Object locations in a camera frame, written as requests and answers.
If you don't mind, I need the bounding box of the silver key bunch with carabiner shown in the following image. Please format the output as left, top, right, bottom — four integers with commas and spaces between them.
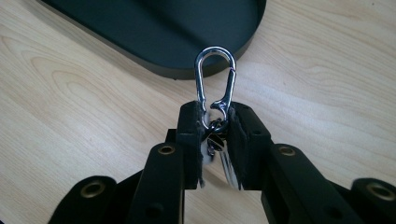
193, 46, 245, 191

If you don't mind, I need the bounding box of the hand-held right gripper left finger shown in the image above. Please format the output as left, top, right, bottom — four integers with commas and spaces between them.
126, 100, 204, 224

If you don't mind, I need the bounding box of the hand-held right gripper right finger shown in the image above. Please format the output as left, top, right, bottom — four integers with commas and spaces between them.
228, 102, 366, 224

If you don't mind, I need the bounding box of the black key rack with tray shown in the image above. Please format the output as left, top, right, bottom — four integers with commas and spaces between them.
36, 0, 268, 80

